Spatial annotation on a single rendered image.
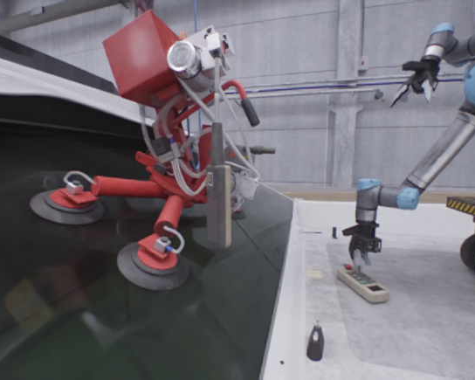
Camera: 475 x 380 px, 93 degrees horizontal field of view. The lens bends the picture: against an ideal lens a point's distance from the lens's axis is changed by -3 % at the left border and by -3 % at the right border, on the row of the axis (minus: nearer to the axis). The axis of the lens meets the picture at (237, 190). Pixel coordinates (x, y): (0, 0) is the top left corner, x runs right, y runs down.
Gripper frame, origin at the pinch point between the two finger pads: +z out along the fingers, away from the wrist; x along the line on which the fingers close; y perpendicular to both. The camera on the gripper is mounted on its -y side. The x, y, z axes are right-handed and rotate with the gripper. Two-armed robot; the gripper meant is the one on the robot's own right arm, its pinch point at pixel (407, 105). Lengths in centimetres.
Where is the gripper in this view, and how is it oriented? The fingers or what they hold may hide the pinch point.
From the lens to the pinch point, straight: 120.4
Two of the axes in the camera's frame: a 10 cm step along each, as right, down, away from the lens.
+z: -4.1, 9.1, 0.4
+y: 8.6, 3.7, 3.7
